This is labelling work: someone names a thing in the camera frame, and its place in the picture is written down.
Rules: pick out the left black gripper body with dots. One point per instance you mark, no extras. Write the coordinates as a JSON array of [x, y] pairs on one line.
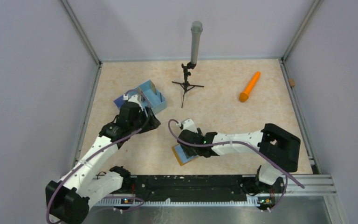
[[142, 123]]

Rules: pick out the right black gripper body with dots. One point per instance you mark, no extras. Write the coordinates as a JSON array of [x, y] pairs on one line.
[[189, 152]]

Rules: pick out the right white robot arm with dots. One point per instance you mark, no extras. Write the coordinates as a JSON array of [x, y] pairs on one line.
[[278, 147]]

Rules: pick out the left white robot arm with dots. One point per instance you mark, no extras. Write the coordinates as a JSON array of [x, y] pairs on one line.
[[70, 199]]

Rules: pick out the card in organizer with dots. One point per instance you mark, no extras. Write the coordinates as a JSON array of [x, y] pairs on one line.
[[140, 92], [153, 88]]

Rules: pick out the blue compartment organizer box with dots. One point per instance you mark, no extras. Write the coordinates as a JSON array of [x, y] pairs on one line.
[[157, 103]]

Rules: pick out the black tripod stand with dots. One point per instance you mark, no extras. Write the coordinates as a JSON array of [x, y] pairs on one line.
[[186, 86]]

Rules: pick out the orange marker pen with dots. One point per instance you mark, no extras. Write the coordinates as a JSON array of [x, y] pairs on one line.
[[244, 95]]

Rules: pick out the grey microphone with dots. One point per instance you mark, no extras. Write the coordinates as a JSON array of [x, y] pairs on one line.
[[196, 30]]

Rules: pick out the small wooden block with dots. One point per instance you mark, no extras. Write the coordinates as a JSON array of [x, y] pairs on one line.
[[291, 83]]

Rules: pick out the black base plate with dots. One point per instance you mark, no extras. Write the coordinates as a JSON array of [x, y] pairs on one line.
[[197, 188]]

